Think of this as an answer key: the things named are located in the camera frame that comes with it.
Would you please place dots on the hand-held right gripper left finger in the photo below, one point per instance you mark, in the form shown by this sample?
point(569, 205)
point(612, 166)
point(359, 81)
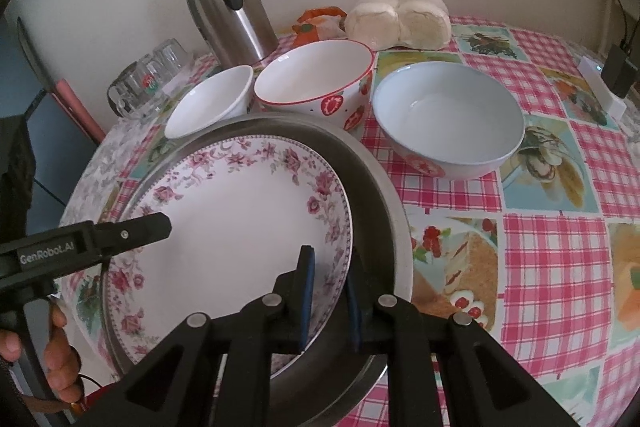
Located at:
point(306, 302)

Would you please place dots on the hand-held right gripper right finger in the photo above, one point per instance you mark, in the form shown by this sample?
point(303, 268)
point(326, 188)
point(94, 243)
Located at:
point(356, 312)

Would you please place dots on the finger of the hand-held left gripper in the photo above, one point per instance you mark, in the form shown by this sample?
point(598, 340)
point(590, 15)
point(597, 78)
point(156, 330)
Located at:
point(140, 231)

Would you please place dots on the round pink floral plate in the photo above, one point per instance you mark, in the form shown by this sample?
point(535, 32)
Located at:
point(225, 232)

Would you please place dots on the stainless steel basin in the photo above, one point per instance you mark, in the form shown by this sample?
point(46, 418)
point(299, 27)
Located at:
point(380, 207)

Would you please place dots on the plain white bowl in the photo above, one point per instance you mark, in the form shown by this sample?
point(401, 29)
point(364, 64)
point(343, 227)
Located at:
point(210, 107)

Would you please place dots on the white bowl with pink flower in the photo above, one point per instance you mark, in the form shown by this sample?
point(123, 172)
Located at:
point(450, 117)

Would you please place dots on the strawberry print bowl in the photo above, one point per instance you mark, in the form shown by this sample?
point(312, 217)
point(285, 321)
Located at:
point(315, 79)

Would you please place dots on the person's left hand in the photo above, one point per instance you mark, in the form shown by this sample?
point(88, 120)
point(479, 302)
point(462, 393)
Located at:
point(62, 357)

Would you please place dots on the grey floral cloth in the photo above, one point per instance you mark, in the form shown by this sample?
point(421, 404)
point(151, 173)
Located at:
point(100, 167)

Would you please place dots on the dark blue panel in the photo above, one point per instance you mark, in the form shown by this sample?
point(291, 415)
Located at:
point(55, 147)

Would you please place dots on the pink board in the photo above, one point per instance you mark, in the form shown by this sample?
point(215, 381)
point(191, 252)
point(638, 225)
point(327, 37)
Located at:
point(80, 112)

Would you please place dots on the glass cup with red print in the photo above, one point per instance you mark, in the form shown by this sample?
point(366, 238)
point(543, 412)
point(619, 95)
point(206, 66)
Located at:
point(148, 83)

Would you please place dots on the clear glass cup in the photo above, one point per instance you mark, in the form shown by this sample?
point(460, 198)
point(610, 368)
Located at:
point(172, 54)

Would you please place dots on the stainless steel thermos jug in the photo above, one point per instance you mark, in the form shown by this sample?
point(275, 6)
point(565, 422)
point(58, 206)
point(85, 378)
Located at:
point(230, 12)

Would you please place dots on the orange snack bag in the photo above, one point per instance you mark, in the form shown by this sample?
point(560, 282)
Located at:
point(320, 24)

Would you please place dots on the white power strip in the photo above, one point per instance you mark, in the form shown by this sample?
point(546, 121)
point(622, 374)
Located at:
point(600, 89)

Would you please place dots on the black power adapter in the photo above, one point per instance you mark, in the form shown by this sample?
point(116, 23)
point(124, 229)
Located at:
point(620, 69)

